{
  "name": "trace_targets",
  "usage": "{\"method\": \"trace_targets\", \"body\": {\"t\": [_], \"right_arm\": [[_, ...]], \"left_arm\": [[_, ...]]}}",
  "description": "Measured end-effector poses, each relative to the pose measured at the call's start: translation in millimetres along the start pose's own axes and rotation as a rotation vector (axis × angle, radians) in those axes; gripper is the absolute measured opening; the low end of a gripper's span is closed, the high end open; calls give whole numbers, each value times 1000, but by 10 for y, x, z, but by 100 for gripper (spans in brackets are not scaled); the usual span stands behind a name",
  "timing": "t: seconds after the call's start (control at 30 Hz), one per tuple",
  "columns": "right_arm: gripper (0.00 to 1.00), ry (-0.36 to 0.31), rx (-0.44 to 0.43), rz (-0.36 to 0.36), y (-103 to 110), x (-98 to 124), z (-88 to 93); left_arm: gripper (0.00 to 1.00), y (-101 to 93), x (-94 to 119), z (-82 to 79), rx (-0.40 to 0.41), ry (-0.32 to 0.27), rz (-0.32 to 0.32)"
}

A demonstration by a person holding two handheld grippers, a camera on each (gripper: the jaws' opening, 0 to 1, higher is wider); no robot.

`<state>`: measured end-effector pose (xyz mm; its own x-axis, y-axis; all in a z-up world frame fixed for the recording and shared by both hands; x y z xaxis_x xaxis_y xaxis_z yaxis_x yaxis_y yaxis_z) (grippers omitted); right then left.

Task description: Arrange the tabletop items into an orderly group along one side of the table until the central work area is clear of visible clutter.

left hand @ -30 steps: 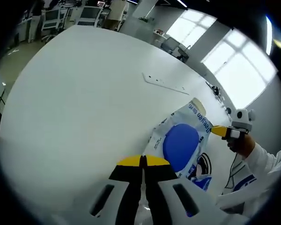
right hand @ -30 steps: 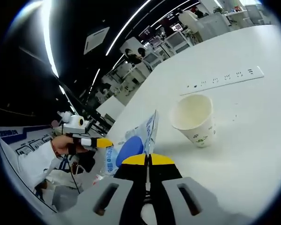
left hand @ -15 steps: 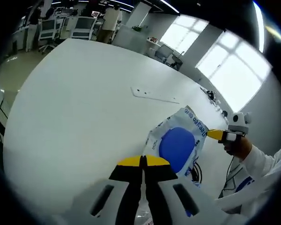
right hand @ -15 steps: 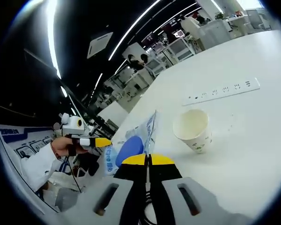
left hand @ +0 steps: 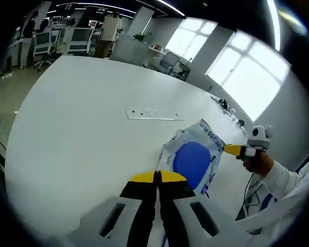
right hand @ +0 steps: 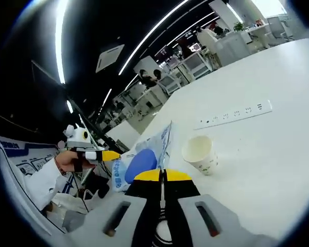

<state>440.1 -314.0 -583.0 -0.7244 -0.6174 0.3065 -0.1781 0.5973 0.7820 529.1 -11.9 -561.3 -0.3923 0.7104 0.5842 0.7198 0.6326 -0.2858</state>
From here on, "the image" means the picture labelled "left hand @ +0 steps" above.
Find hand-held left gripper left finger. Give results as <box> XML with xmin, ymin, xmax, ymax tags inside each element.
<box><xmin>66</xmin><ymin>169</ymin><xmax>159</xmax><ymax>247</ymax></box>

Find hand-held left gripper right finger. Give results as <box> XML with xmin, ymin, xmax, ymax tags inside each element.
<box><xmin>156</xmin><ymin>169</ymin><xmax>250</xmax><ymax>247</ymax></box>

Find cluster of small gadgets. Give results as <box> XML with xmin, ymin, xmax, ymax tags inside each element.
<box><xmin>210</xmin><ymin>94</ymin><xmax>248</xmax><ymax>135</ymax></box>

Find blue white chair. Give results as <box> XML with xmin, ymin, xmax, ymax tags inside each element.
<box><xmin>235</xmin><ymin>180</ymin><xmax>279</xmax><ymax>222</ymax></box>

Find white cabinet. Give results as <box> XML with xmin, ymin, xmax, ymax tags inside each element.
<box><xmin>110</xmin><ymin>33</ymin><xmax>155</xmax><ymax>67</ymax></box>

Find white table socket panel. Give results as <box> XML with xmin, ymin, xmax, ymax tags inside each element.
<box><xmin>125</xmin><ymin>108</ymin><xmax>185</xmax><ymax>121</ymax></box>

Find green potted plant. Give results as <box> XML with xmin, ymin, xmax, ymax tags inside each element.
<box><xmin>133</xmin><ymin>32</ymin><xmax>151</xmax><ymax>42</ymax></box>

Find person's right hand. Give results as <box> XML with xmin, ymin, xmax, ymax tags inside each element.
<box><xmin>243</xmin><ymin>150</ymin><xmax>275</xmax><ymax>179</ymax></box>

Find ceiling light strip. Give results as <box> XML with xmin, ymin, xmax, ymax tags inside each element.
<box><xmin>266</xmin><ymin>0</ymin><xmax>281</xmax><ymax>51</ymax></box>

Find white lab coat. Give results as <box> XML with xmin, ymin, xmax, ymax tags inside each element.
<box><xmin>247</xmin><ymin>154</ymin><xmax>309</xmax><ymax>247</ymax></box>

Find white office chair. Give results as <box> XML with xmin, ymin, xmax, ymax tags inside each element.
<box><xmin>66</xmin><ymin>27</ymin><xmax>96</xmax><ymax>55</ymax></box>
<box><xmin>33</xmin><ymin>32</ymin><xmax>59</xmax><ymax>72</ymax></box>

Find large office window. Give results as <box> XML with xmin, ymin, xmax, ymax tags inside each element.
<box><xmin>204</xmin><ymin>33</ymin><xmax>291</xmax><ymax>123</ymax></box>
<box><xmin>164</xmin><ymin>17</ymin><xmax>218</xmax><ymax>59</ymax></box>

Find grey office chair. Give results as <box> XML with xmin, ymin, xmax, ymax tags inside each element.
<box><xmin>161</xmin><ymin>51</ymin><xmax>181</xmax><ymax>75</ymax></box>

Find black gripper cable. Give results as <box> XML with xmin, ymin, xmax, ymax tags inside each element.
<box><xmin>243</xmin><ymin>171</ymin><xmax>264</xmax><ymax>208</ymax></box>

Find clear bag with blue disc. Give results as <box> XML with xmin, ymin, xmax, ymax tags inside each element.
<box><xmin>156</xmin><ymin>118</ymin><xmax>226</xmax><ymax>199</ymax></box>

